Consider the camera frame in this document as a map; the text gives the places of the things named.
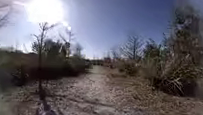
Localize stony dirt path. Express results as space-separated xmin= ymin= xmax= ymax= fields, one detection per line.
xmin=0 ymin=59 xmax=203 ymax=115

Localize dry scrub bushes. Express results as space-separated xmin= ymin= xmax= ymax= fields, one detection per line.
xmin=101 ymin=35 xmax=179 ymax=85
xmin=0 ymin=36 xmax=94 ymax=91

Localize tall dry bush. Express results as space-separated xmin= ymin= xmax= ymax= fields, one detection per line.
xmin=154 ymin=2 xmax=203 ymax=99

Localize robot's own part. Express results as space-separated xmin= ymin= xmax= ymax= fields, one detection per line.
xmin=34 ymin=103 xmax=56 ymax=115

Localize thin bare tree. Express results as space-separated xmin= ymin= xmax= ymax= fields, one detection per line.
xmin=28 ymin=21 xmax=59 ymax=92

